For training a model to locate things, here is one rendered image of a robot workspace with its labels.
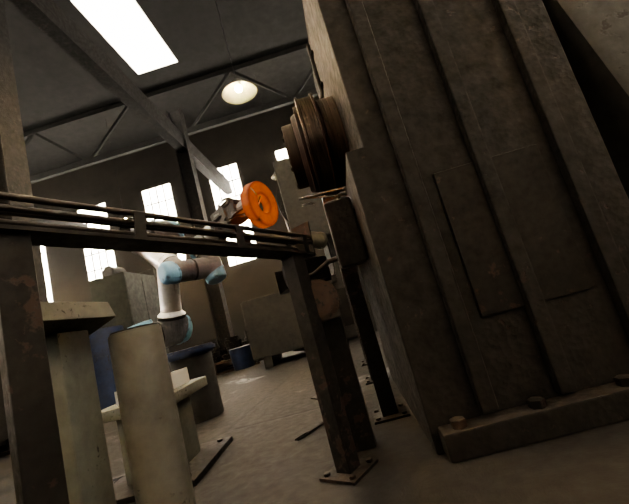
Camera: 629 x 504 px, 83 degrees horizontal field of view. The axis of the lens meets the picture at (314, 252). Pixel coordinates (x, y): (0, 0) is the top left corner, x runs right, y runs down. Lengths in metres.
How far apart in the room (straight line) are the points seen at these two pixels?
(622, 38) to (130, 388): 1.60
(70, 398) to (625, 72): 1.66
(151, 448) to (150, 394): 0.11
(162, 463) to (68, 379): 0.28
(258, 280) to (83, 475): 11.01
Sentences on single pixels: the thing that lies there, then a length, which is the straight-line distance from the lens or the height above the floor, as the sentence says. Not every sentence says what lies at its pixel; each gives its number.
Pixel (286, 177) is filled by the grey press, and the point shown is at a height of 2.05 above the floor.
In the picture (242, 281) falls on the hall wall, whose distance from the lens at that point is 12.01.
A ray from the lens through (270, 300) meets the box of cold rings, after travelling 3.91.
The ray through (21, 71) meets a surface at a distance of 11.64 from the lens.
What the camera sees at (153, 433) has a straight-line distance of 0.96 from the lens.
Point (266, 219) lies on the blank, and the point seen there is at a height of 0.77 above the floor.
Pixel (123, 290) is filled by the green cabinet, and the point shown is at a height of 1.27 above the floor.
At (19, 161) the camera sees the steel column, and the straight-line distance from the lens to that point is 4.57.
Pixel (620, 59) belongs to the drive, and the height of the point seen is 0.89.
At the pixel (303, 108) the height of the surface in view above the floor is 1.21.
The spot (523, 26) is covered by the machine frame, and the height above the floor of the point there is 1.07.
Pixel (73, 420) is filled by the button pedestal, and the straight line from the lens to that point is 1.02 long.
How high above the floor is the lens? 0.44
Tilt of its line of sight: 9 degrees up
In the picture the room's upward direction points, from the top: 15 degrees counter-clockwise
